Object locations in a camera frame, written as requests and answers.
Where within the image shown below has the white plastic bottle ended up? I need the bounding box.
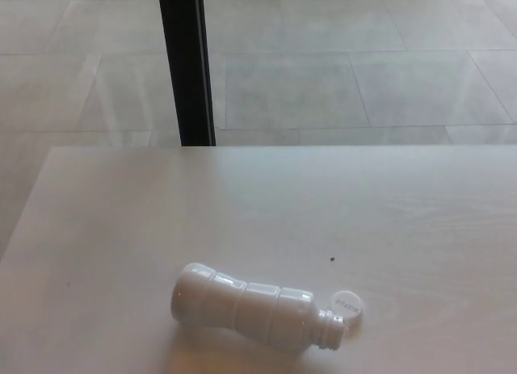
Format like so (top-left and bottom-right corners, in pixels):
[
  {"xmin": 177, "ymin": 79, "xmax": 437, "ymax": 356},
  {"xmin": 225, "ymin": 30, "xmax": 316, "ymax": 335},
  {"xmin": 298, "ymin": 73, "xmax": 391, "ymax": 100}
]
[{"xmin": 169, "ymin": 262, "xmax": 350, "ymax": 340}]

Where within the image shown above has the white screw cap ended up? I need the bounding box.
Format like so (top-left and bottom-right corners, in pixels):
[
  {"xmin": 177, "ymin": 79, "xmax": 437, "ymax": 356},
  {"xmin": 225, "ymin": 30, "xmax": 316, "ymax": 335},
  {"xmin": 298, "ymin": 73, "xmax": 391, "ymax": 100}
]
[{"xmin": 330, "ymin": 289, "xmax": 366, "ymax": 325}]

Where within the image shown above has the black vertical frame post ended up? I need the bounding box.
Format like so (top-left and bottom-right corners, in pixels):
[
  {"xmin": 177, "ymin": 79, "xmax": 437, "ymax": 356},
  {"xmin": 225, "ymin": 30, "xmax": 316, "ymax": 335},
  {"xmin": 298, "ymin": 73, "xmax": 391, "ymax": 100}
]
[{"xmin": 157, "ymin": 0, "xmax": 217, "ymax": 148}]

